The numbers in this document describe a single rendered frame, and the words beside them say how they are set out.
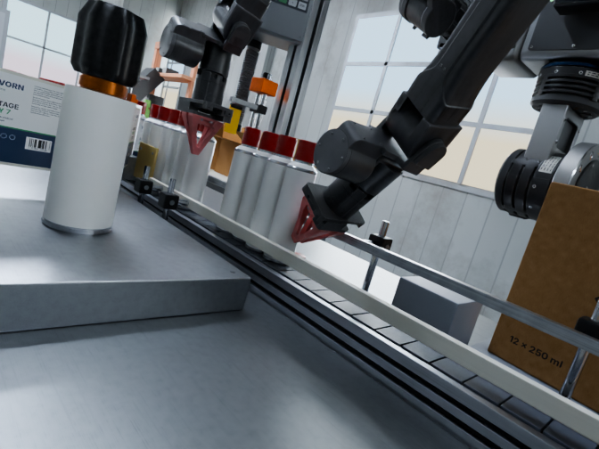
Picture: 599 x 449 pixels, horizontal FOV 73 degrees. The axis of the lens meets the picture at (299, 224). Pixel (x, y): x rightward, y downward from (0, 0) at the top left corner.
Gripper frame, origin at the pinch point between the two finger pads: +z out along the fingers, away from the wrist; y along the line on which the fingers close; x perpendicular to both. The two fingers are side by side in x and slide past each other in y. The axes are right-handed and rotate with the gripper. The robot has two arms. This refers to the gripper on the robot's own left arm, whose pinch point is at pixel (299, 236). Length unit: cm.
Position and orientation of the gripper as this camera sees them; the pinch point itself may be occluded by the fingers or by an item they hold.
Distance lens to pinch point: 65.7
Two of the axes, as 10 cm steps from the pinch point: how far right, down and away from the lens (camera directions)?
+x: 3.7, 8.2, -4.4
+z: -6.2, 5.7, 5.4
